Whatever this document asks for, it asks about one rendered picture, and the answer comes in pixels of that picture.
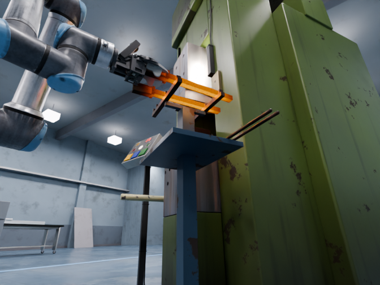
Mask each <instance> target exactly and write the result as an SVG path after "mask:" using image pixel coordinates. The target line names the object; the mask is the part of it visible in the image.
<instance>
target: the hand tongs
mask: <svg viewBox="0 0 380 285"><path fill-rule="evenodd" d="M272 111H273V110H272V109H268V110H267V111H265V112H264V113H262V114H261V115H259V116H258V117H256V118H255V119H253V120H252V121H250V122H249V123H247V124H246V125H244V126H243V127H241V128H240V129H238V130H237V131H235V132H234V133H232V134H231V135H229V136H228V137H226V139H230V138H232V137H234V136H235V135H237V134H238V133H240V132H241V131H243V130H244V129H246V128H248V127H249V126H251V125H252V124H254V123H255V122H257V121H258V120H260V119H262V118H263V117H265V116H266V115H268V114H270V113H271V112H272ZM279 113H280V112H279V111H276V112H274V113H273V114H271V115H270V116H268V117H267V118H265V119H263V120H262V121H260V122H258V123H257V124H255V125H254V126H252V127H251V128H249V129H247V130H246V131H244V132H243V133H241V134H239V135H238V136H236V137H235V138H233V139H232V140H237V139H239V138H241V137H242V136H244V135H246V134H247V133H249V132H250V131H252V130H254V129H255V128H257V127H259V126H260V125H262V124H264V123H265V122H267V121H268V120H270V119H272V118H273V117H275V116H277V115H278V114H279Z"/></svg>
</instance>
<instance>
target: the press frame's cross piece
mask: <svg viewBox="0 0 380 285"><path fill-rule="evenodd" d="M187 42H189V43H192V44H195V45H197V46H200V47H202V48H206V47H207V46H208V44H210V37H209V21H208V5H207V0H202V2H201V4H200V6H199V8H198V10H197V12H196V14H195V16H194V17H193V19H192V21H191V23H190V25H189V27H188V29H187Z"/></svg>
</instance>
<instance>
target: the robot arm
mask: <svg viewBox="0 0 380 285"><path fill-rule="evenodd" d="M43 7H46V8H47V9H48V10H50V11H49V13H48V15H49V16H48V17H47V20H46V22H45V25H44V27H43V29H42V32H41V34H40V36H39V39H38V38H37V37H38V32H39V28H40V22H41V17H42V11H43ZM86 13H87V8H86V5H85V4H84V3H83V2H82V1H81V0H11V1H10V4H9V6H8V8H7V10H6V12H5V14H4V16H3V18H2V19H1V18H0V58H1V59H3V60H6V61H8V62H10V63H12V64H15V65H17V66H19V67H21V68H23V69H25V71H24V74H23V76H22V79H21V81H20V83H19V86H18V88H17V90H16V92H15V95H14V97H13V99H12V101H11V102H9V103H6V104H4V105H3V108H2V109H0V146H2V147H5V148H10V149H15V150H18V151H25V152H32V151H34V150H35V149H36V148H37V147H38V146H39V145H40V143H41V141H42V139H43V138H44V136H45V133H46V130H47V124H46V123H45V122H43V121H44V118H45V117H44V116H43V114H42V109H43V107H44V104H45V102H46V99H47V97H48V95H49V92H50V90H51V88H52V89H54V90H56V91H57V92H61V93H67V94H72V93H77V92H79V91H80V90H81V89H82V86H83V83H84V78H85V73H86V69H87V65H88V63H91V64H93V65H96V66H98V67H101V68H104V69H108V68H110V71H109V72H111V73H112V74H116V75H118V76H121V77H124V81H126V82H128V83H131V84H134V85H138V84H139V83H140V81H141V80H142V79H145V80H146V82H147V85H148V86H150V87H151V86H152V85H153V83H154V81H161V80H158V79H155V78H152V77H149V76H146V75H145V73H146V68H147V69H148V70H150V71H152V72H153V73H154V75H155V76H156V77H160V75H161V73H162V72H164V73H166V74H169V72H168V70H167V69H165V68H164V66H162V65H161V64H159V63H158V62H157V61H156V60H154V59H153V58H151V57H148V56H144V55H137V54H133V53H135V52H137V51H138V49H139V46H140V45H141V44H140V43H139V42H138V40H134V42H132V43H130V44H129V46H128V47H126V48H125V49H124V50H123V51H122V52H121V53H120V54H118V52H119V49H117V48H115V47H114V44H112V43H110V42H108V41H106V40H103V39H101V38H99V37H97V36H94V35H92V34H90V33H88V32H85V31H83V30H81V29H79V28H81V26H82V24H83V22H84V20H85V17H86ZM146 64H147V65H146ZM145 65H146V67H145ZM129 80H130V81H133V82H135V83H132V82H130V81H129Z"/></svg>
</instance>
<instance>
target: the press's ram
mask: <svg viewBox="0 0 380 285"><path fill-rule="evenodd" d="M174 75H175V76H176V75H179V76H181V77H182V78H184V79H187V80H190V81H192V82H195V83H198V84H201V85H204V86H206V87H209V88H211V77H208V63H207V52H206V49H205V48H203V47H200V46H197V45H195V44H192V43H189V42H187V43H186V45H185V47H184V49H183V51H182V52H181V54H180V56H179V58H178V60H177V61H176V63H175V65H174ZM183 89H184V88H183V87H180V86H179V87H178V89H177V90H176V91H175V93H174V95H177V96H179V95H180V94H181V92H182V91H183Z"/></svg>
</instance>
